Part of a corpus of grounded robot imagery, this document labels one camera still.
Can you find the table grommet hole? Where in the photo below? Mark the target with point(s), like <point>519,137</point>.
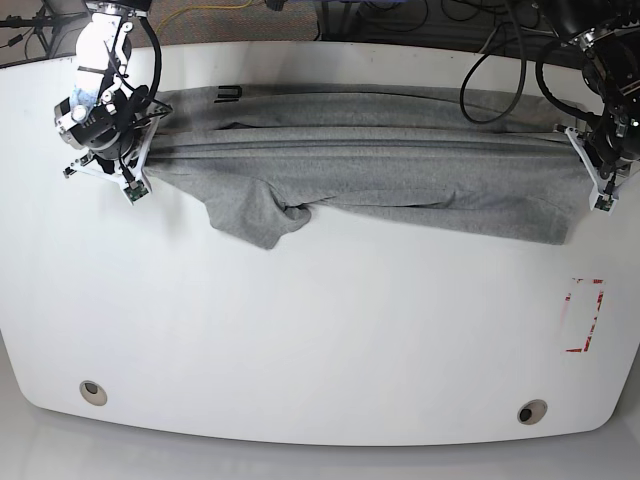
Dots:
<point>93,393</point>
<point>532,412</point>

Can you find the left table grommet hole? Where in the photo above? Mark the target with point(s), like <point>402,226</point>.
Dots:
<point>93,393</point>

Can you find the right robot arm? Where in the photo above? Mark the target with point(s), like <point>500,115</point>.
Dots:
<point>103,51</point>

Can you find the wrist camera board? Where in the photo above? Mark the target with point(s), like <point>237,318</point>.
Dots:
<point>605,204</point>
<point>135,193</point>

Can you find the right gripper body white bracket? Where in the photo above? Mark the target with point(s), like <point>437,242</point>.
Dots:
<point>114,153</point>

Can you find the right table grommet hole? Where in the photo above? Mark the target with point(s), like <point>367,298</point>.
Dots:
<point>532,412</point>

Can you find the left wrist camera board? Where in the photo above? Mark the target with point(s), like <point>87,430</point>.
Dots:
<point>605,204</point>

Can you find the grey T-shirt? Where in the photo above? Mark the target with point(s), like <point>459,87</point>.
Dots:
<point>260,163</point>

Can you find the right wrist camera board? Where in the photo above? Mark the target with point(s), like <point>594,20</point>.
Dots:
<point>135,193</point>

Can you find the black tripod stand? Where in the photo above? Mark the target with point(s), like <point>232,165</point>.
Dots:
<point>46,25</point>

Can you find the red tape marking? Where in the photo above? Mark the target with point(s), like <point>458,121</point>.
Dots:
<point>582,306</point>

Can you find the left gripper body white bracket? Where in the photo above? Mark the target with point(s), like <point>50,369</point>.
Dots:
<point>608,180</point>

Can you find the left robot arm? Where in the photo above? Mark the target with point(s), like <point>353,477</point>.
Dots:
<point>607,35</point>

